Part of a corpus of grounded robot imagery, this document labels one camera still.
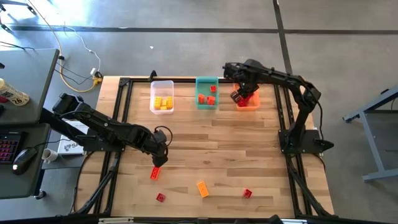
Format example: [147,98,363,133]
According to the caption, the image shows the black backlit keyboard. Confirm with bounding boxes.
[0,131,24,165]

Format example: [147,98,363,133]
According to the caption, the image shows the black computer mouse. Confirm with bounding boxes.
[11,147,39,175]

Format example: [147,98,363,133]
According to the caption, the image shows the black floor cable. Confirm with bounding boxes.
[54,62,95,86]

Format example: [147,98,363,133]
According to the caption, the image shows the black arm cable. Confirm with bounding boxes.
[154,125,174,147]
[310,91,325,141]

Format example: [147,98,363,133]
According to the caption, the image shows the yellow floor cable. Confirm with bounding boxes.
[27,0,103,93]

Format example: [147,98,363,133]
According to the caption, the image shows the teal plastic bin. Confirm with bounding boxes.
[195,77,220,111]

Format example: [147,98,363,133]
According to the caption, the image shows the orange plastic bin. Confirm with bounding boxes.
[233,82,261,112]

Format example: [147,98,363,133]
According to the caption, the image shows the white cup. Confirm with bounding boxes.
[41,148,59,164]

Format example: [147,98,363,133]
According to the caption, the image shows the black aluminium rig frame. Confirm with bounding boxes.
[70,70,335,218]

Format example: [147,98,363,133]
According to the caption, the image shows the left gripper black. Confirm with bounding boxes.
[150,130,170,169]

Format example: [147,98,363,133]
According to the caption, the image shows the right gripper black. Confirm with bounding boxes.
[230,74,259,105]

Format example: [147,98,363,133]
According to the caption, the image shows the white floor cable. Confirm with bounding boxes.
[63,24,102,74]

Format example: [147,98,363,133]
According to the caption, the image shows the white labelled plastic bottle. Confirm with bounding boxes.
[0,77,30,107]

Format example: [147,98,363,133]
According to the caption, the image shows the dark grey desk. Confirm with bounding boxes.
[0,48,60,125]
[0,123,52,200]

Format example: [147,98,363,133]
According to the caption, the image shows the silver aluminium bar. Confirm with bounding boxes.
[98,217,135,224]

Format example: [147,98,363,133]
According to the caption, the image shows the grey metal table frame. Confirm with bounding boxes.
[341,85,398,183]

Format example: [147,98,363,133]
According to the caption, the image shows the white printed cardboard box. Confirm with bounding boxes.
[57,119,91,156]

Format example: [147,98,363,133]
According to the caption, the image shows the clear plastic bin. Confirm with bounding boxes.
[149,80,175,115]

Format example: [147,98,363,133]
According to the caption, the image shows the black tripod legs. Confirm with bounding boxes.
[0,0,37,34]

